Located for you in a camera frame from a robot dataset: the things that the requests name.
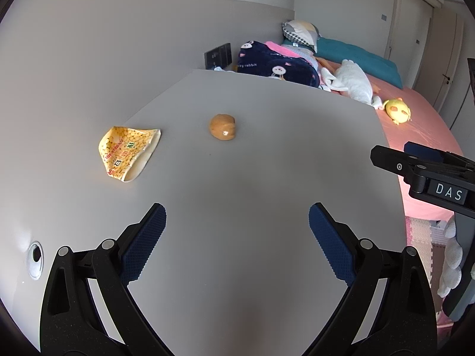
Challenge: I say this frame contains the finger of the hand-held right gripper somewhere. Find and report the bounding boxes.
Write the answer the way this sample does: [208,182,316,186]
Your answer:
[404,141,475,171]
[370,145,427,185]

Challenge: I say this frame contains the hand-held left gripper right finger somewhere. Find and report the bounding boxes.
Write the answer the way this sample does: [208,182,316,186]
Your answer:
[302,202,436,356]

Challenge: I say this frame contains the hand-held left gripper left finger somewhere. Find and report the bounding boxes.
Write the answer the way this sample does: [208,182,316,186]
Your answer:
[39,203,171,356]

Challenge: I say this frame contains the yellow chick plush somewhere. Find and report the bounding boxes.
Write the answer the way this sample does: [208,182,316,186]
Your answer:
[383,97,412,126]

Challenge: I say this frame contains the pink brown foam mat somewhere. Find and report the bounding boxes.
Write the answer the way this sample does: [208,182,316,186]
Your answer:
[403,215,457,327]

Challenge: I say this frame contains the pale fluffy blanket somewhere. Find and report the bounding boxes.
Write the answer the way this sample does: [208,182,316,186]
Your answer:
[438,219,463,297]

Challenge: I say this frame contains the white goose plush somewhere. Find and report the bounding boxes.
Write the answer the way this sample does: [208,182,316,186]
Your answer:
[319,59,384,110]

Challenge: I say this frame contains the yellow snack bag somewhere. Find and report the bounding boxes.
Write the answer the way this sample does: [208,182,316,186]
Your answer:
[98,126,162,183]

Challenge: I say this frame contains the white door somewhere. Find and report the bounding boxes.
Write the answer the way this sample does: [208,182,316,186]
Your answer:
[430,4,464,119]

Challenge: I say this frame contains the teal pillow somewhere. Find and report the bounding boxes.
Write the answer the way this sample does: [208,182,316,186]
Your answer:
[315,37,404,90]

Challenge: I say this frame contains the brown bread bun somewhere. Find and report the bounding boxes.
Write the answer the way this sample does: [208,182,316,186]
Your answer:
[209,114,237,142]

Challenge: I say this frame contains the navy printed blanket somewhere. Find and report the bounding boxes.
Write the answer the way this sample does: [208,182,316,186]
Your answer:
[236,39,322,89]

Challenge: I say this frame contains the patchwork pillow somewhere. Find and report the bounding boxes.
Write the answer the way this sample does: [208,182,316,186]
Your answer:
[281,20,322,54]

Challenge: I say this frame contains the pink blanket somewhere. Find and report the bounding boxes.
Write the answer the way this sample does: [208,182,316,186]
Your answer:
[265,41,297,56]

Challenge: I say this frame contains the desk cable grommet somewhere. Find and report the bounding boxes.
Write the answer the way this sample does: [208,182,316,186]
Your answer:
[27,241,44,279]

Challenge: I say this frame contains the black wall socket panel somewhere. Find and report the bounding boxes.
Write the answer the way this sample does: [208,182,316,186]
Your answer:
[204,42,232,70]

